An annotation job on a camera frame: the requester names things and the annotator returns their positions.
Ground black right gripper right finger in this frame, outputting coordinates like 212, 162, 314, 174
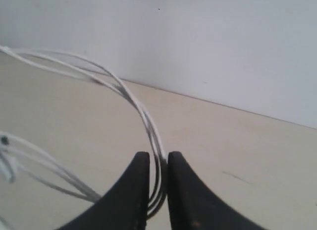
167, 151, 263, 230

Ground white wired earphones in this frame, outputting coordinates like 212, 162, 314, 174
0, 46, 167, 220

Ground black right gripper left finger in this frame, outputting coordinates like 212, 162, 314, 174
60, 152, 150, 230

